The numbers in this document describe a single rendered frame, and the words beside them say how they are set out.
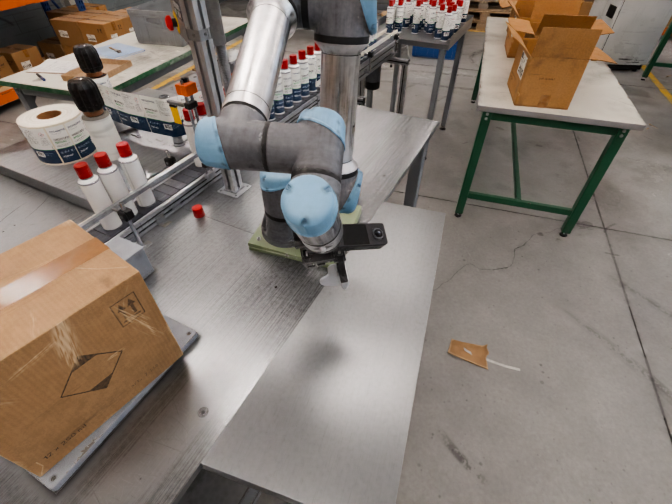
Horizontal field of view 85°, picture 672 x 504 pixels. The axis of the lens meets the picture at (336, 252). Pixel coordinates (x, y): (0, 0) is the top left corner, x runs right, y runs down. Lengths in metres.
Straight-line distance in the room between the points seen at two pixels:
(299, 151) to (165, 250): 0.73
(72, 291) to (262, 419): 0.41
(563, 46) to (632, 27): 3.93
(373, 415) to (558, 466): 1.15
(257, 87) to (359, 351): 0.58
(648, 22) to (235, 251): 5.75
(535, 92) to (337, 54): 1.61
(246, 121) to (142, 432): 0.62
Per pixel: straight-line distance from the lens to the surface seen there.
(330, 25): 0.84
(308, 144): 0.55
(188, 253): 1.16
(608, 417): 2.05
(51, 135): 1.65
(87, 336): 0.74
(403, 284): 1.01
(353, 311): 0.94
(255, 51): 0.70
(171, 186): 1.38
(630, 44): 6.25
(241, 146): 0.57
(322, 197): 0.49
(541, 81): 2.31
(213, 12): 1.20
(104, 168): 1.20
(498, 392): 1.89
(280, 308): 0.95
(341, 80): 0.86
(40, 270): 0.81
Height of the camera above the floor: 1.58
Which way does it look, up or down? 44 degrees down
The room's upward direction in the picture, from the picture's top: straight up
